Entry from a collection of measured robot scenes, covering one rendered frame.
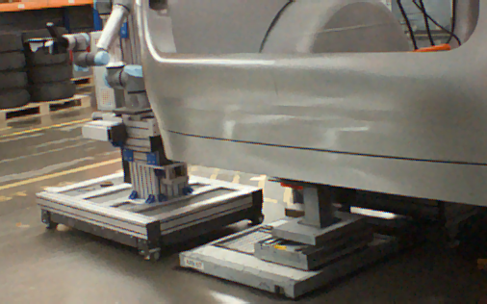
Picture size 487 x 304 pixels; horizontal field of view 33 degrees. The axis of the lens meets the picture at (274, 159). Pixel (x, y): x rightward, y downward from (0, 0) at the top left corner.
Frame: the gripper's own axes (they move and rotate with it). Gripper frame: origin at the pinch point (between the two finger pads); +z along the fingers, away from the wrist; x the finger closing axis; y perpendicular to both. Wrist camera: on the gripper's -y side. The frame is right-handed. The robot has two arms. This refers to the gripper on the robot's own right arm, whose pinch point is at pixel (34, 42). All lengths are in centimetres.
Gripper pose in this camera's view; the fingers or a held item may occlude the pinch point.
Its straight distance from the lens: 424.0
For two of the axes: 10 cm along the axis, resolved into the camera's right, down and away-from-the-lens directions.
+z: -5.3, 2.2, -8.2
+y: -0.3, 9.6, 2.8
